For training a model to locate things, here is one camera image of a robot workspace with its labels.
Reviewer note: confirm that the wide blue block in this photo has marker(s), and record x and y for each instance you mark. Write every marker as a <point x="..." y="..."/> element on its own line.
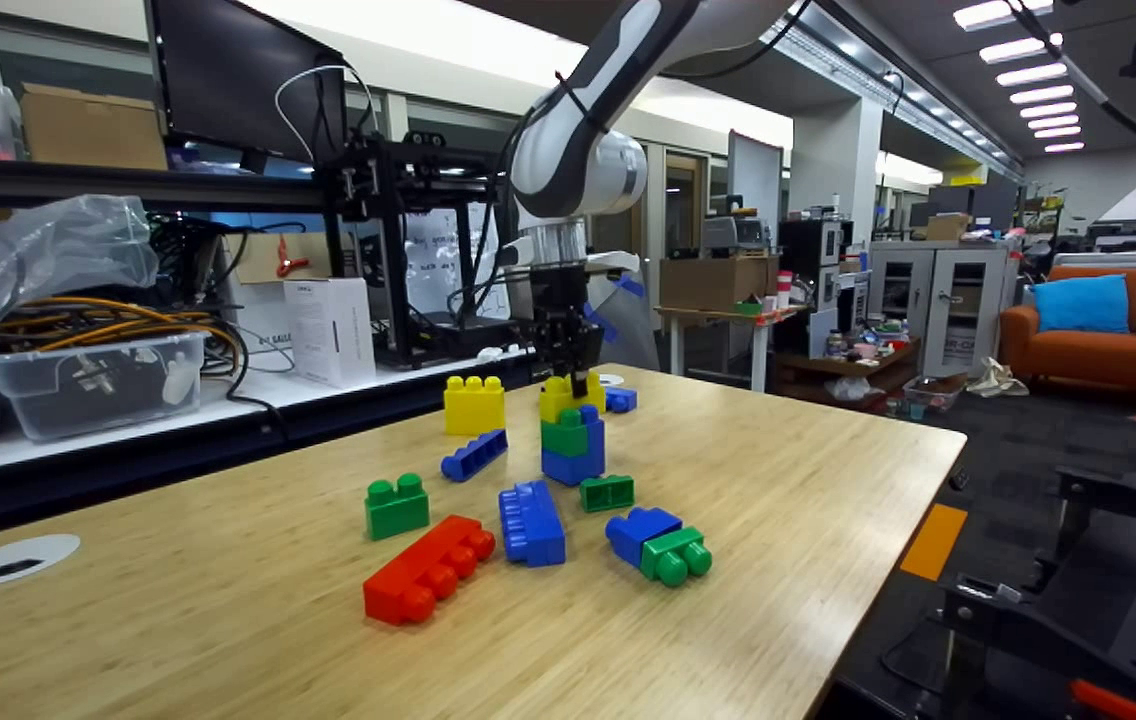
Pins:
<point x="620" y="396"/>

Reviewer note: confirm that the tall blue block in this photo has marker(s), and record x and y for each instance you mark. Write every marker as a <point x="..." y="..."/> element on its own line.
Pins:
<point x="577" y="467"/>

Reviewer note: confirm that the orange sofa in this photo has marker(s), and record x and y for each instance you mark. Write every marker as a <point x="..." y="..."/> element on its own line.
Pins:
<point x="1103" y="352"/>

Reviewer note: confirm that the brown cardboard box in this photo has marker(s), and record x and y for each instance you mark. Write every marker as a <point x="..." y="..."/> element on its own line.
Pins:
<point x="95" y="124"/>
<point x="712" y="282"/>

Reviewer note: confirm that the clear plastic bin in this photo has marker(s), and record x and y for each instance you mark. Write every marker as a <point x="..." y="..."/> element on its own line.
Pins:
<point x="90" y="385"/>

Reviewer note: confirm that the green two-stud block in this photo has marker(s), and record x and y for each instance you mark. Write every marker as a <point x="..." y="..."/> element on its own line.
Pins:
<point x="399" y="505"/>

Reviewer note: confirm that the white cabinet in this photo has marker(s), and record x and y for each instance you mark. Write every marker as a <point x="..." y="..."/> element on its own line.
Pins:
<point x="935" y="307"/>

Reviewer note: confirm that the clear plastic bag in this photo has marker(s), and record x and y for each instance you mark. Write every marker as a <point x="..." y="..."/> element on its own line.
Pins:
<point x="35" y="261"/>

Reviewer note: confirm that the red four-stud block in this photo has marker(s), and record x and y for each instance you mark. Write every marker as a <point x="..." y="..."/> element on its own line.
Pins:
<point x="428" y="571"/>

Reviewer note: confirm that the yellow three-stud block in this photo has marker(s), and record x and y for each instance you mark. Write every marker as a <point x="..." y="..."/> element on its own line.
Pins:
<point x="552" y="396"/>

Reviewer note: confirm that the black 3D printer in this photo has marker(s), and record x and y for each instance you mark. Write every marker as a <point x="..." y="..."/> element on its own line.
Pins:
<point x="428" y="240"/>

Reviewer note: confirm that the square blue block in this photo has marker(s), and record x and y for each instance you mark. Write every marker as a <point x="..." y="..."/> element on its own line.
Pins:
<point x="637" y="531"/>

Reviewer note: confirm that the white table grommet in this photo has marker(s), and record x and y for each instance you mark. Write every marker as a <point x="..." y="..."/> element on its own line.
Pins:
<point x="15" y="560"/>

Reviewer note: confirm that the black shelf board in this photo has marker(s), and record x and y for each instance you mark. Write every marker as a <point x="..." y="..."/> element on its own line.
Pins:
<point x="60" y="182"/>

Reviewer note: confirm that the white side table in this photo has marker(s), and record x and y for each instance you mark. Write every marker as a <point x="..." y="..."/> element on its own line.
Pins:
<point x="263" y="392"/>

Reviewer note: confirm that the white office table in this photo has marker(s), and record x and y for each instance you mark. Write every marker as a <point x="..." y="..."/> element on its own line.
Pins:
<point x="741" y="320"/>

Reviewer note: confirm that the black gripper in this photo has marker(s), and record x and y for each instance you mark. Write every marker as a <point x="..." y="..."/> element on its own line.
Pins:
<point x="560" y="300"/>

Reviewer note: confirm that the thick long blue block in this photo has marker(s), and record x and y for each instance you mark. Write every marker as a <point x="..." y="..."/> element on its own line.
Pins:
<point x="530" y="522"/>

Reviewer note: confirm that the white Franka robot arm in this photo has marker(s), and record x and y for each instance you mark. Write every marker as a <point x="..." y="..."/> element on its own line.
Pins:
<point x="581" y="147"/>

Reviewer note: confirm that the white cardboard box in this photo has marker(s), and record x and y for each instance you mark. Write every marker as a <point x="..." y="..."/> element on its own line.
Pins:
<point x="329" y="330"/>

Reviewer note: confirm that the black monitor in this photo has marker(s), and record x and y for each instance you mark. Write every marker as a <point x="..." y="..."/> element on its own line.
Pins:
<point x="243" y="75"/>

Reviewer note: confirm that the ceiling light panel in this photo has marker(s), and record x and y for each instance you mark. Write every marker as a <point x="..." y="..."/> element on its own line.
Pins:
<point x="1023" y="51"/>
<point x="1032" y="75"/>
<point x="1041" y="92"/>
<point x="1003" y="12"/>

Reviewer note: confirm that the slim long blue block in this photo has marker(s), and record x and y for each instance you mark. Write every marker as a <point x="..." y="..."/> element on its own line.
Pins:
<point x="475" y="452"/>

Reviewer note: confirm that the orange sticker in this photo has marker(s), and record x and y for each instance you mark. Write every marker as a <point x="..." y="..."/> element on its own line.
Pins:
<point x="935" y="541"/>

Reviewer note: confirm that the small green block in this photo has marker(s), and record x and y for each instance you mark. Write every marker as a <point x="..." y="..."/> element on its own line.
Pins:
<point x="677" y="556"/>
<point x="605" y="493"/>

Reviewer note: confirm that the tall yellow block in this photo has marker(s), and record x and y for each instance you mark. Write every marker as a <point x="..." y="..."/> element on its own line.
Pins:
<point x="475" y="404"/>

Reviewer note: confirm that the blue cushion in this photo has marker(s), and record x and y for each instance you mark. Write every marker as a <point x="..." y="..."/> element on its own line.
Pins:
<point x="1081" y="307"/>

